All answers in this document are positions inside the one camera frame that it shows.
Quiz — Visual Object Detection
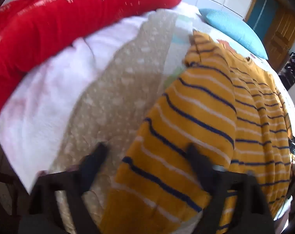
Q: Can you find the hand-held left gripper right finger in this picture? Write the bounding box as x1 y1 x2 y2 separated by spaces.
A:
186 143 276 234

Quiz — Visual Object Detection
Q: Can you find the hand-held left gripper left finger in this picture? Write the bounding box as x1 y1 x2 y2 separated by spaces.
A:
18 143 109 234

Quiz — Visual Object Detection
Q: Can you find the yellow striped sweater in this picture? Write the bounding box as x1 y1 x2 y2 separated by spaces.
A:
100 30 293 234

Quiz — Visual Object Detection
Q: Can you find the white fluffy blanket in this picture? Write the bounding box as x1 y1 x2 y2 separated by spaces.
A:
0 2 199 196

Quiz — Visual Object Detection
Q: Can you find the printed quilted bedspread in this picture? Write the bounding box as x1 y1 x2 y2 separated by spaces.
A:
49 10 295 234

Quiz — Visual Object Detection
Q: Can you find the white shelving unit with items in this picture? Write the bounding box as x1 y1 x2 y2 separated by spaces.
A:
279 51 295 91

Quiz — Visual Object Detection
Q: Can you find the wooden door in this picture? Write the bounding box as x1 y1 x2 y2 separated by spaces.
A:
261 5 295 67

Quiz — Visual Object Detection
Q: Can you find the light blue pillow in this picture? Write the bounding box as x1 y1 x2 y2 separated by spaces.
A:
198 8 269 60

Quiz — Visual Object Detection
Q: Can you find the red fluffy blanket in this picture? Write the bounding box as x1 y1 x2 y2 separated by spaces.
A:
0 0 184 132

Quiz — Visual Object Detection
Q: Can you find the teal door panel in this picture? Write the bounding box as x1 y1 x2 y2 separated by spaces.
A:
246 0 277 28

